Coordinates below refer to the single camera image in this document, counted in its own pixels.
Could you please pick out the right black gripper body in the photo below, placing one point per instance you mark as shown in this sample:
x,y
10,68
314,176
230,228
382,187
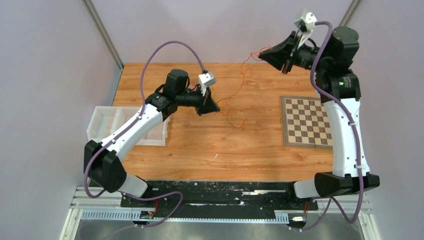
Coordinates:
x,y
289,63

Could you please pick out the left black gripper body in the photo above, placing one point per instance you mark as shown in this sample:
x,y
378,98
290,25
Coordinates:
x,y
202,100

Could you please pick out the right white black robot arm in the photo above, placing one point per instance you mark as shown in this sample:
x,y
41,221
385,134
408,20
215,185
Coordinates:
x,y
340,93

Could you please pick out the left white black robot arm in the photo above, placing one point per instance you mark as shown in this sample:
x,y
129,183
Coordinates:
x,y
103,160

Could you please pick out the wooden chessboard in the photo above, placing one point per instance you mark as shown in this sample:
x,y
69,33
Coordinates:
x,y
304,123

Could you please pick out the white plastic two-compartment bin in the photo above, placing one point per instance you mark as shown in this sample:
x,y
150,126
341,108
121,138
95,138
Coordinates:
x,y
106,120

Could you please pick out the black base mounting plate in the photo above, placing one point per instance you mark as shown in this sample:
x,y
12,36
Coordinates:
x,y
161,188

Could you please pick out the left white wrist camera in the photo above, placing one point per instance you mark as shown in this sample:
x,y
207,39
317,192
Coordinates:
x,y
206,80

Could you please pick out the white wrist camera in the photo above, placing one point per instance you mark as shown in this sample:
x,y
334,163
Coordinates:
x,y
206,80
306,24

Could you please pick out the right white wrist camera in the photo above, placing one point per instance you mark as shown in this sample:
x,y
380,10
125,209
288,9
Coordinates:
x,y
306,24

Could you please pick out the aluminium frame rail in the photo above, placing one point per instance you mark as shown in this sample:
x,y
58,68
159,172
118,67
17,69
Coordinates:
x,y
99,197

